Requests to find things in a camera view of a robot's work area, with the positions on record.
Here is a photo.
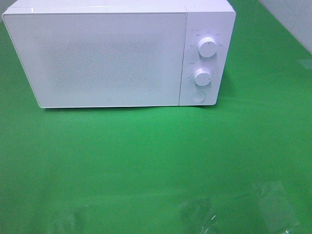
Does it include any round microwave door button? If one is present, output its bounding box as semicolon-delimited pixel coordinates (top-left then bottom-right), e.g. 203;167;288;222
191;91;206;103

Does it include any white microwave knob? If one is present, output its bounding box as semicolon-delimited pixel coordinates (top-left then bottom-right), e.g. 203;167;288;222
197;36;217;58
194;69;212;86

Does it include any white microwave door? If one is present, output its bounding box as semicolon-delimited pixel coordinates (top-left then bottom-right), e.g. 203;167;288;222
4;13;186;108

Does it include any white microwave oven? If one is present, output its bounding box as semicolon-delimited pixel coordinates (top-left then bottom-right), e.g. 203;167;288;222
2;0;236;108

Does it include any clear tape patch right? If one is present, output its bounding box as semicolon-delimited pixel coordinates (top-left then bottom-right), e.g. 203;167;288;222
253;181;300;234

